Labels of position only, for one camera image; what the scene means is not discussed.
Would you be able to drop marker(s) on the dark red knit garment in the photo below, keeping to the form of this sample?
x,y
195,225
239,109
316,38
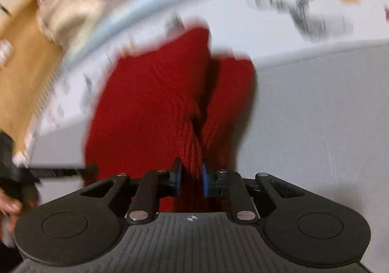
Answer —
x,y
178,101

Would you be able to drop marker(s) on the person's left hand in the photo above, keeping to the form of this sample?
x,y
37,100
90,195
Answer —
x,y
8,205

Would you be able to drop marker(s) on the grey white printed bedsheet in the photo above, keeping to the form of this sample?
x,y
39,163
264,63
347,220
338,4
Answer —
x,y
319,118

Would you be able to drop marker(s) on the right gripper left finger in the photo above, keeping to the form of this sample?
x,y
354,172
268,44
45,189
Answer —
x,y
161,183

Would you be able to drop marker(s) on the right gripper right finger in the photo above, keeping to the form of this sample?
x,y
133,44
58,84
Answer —
x,y
224,183

